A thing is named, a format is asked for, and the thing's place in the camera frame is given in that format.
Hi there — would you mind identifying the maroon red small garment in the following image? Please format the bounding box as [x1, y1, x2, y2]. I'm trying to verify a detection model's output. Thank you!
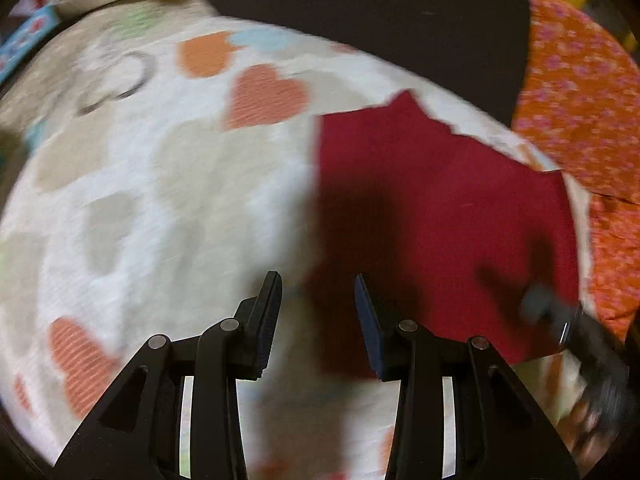
[310, 91, 579, 378]

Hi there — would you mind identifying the person's right hand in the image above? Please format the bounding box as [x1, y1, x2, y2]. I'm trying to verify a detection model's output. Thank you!
[556, 394, 618, 478]

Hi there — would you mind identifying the quilted patchwork heart bedspread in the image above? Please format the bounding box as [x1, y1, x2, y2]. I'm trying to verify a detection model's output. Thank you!
[0, 0, 597, 480]

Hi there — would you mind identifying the orange floral fabric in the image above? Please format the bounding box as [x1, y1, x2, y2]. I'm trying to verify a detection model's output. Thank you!
[513, 0, 639, 338]

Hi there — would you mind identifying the black folded cloth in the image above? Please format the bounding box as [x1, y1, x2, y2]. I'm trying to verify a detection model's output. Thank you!
[207, 0, 530, 126]

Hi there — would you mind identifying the blue patterned box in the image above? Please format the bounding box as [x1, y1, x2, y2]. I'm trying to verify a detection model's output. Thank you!
[0, 4, 61, 84]

